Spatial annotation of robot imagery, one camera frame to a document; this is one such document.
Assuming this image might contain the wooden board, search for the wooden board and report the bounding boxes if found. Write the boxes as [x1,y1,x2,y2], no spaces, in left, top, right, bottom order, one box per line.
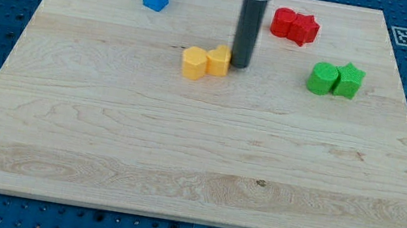
[0,0,407,228]

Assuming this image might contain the yellow hexagon block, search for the yellow hexagon block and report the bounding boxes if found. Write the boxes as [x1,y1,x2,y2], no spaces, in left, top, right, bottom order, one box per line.
[181,46,207,81]

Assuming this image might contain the green star block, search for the green star block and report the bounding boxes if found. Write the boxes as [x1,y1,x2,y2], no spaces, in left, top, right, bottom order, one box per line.
[333,63,367,99]

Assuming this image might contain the red cylinder block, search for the red cylinder block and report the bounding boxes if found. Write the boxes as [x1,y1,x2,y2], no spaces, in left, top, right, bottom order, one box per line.
[269,7,296,38]

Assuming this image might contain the red star block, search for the red star block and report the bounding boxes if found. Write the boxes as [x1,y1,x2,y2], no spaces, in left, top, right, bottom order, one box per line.
[286,13,320,47]

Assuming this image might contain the yellow heart block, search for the yellow heart block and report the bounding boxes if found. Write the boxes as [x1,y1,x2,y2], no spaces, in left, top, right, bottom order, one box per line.
[206,45,231,77]

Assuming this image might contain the green cylinder block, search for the green cylinder block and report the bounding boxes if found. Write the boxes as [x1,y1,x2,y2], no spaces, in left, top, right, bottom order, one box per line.
[306,61,339,95]

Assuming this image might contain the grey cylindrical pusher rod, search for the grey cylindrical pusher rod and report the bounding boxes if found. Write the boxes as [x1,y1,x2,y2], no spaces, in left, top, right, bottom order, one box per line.
[231,0,268,69]

